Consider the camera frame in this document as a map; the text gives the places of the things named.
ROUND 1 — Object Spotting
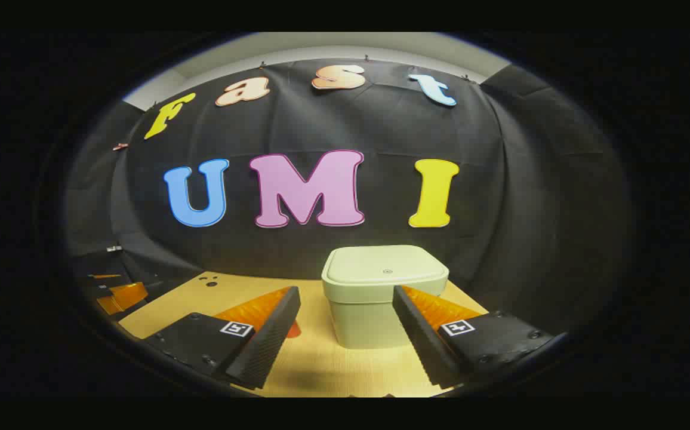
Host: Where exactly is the black backdrop cloth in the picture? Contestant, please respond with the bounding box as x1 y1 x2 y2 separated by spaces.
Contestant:
64 58 629 335

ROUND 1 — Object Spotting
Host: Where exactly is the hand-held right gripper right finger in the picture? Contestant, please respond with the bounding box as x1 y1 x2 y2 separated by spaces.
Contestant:
392 285 555 389

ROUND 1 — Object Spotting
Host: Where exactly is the pale green desktop garbage bin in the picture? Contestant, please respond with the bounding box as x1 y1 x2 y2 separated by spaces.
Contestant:
321 245 449 350

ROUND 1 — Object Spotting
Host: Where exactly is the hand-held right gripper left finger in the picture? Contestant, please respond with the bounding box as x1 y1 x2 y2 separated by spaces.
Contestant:
144 286 301 391

